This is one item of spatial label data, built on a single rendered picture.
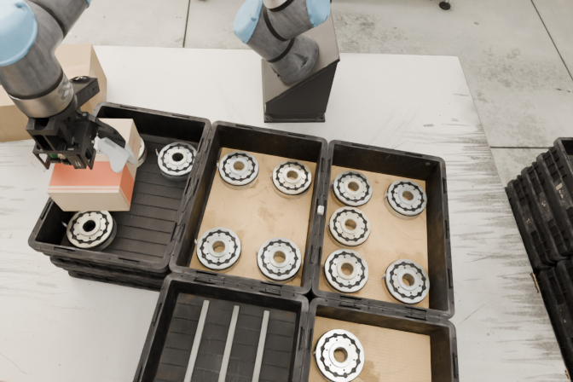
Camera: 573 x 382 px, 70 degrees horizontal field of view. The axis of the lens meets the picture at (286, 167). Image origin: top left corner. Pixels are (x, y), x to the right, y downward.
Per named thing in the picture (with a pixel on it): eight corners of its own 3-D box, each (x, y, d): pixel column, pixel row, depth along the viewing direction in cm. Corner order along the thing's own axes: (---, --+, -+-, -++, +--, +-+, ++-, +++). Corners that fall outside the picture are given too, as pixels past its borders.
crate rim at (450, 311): (327, 143, 107) (328, 137, 105) (442, 162, 106) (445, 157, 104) (309, 298, 86) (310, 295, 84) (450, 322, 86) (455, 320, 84)
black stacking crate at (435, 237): (322, 163, 115) (329, 140, 105) (427, 180, 115) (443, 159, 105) (304, 308, 94) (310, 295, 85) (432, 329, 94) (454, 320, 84)
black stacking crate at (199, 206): (217, 145, 115) (213, 120, 106) (321, 163, 115) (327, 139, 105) (176, 286, 95) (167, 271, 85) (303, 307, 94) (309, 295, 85)
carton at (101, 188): (82, 140, 85) (67, 118, 79) (141, 141, 86) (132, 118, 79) (63, 211, 77) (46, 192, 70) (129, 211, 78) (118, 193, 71)
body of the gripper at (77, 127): (46, 171, 66) (8, 127, 56) (60, 128, 71) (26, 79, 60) (95, 171, 67) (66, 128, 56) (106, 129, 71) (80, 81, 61)
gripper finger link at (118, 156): (130, 185, 75) (85, 164, 68) (135, 158, 78) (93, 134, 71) (142, 181, 73) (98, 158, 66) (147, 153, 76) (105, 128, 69)
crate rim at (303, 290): (213, 124, 107) (212, 118, 105) (327, 143, 107) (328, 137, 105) (168, 274, 87) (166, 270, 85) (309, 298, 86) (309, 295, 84)
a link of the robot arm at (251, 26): (263, 33, 122) (229, 4, 113) (298, 14, 114) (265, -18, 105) (257, 66, 117) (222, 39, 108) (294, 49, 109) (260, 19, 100)
